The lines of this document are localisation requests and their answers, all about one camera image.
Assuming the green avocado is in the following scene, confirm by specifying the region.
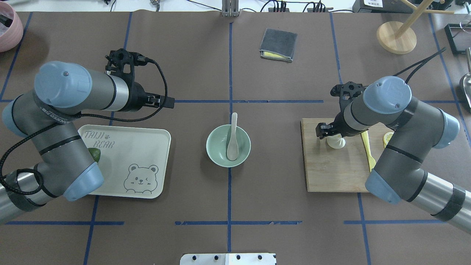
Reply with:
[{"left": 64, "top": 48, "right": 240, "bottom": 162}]
[{"left": 88, "top": 148, "right": 101, "bottom": 163}]

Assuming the pink bowl of ice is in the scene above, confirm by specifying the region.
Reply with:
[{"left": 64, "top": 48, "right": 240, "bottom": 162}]
[{"left": 0, "top": 1, "right": 24, "bottom": 52}]

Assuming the green ceramic bowl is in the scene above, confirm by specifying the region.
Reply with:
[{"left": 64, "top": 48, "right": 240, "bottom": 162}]
[{"left": 206, "top": 124, "right": 252, "bottom": 168}]

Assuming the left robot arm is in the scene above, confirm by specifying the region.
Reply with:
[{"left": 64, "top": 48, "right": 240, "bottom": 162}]
[{"left": 1, "top": 48, "right": 175, "bottom": 224}]

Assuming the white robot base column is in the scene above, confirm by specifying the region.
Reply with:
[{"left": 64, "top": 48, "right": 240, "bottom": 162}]
[{"left": 180, "top": 253, "right": 277, "bottom": 265}]

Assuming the aluminium frame post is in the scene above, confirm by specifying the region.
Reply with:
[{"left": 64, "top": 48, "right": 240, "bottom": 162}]
[{"left": 222, "top": 0, "right": 240, "bottom": 17}]

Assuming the metal scoop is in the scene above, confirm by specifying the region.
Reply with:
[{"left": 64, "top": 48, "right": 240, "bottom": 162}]
[{"left": 460, "top": 47, "right": 471, "bottom": 111}]

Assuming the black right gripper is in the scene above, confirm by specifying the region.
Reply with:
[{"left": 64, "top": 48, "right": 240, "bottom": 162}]
[{"left": 316, "top": 82, "right": 368, "bottom": 139}]

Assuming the glass rack tray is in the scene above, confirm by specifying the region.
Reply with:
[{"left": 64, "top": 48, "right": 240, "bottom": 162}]
[{"left": 444, "top": 21, "right": 471, "bottom": 55}]

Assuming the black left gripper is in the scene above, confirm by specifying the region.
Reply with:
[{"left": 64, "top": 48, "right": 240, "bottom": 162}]
[{"left": 105, "top": 49, "right": 175, "bottom": 112}]

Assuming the lemon slice pair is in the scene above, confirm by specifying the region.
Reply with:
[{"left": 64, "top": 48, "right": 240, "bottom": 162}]
[{"left": 382, "top": 131, "right": 394, "bottom": 149}]

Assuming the cream bear tray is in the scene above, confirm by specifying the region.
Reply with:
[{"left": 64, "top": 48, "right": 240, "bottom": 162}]
[{"left": 78, "top": 125, "right": 171, "bottom": 199}]

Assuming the wooden mug tree stand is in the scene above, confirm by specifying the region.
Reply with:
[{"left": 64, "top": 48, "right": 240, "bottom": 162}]
[{"left": 376, "top": 0, "right": 454, "bottom": 55}]

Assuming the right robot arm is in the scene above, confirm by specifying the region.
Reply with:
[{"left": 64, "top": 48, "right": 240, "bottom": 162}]
[{"left": 316, "top": 76, "right": 471, "bottom": 233}]

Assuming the yellow plastic knife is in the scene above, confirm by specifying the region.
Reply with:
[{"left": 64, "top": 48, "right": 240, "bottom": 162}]
[{"left": 360, "top": 131, "right": 376, "bottom": 172}]

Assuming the grey folded cloth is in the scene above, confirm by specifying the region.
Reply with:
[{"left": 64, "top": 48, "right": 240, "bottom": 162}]
[{"left": 259, "top": 28, "right": 298, "bottom": 63}]

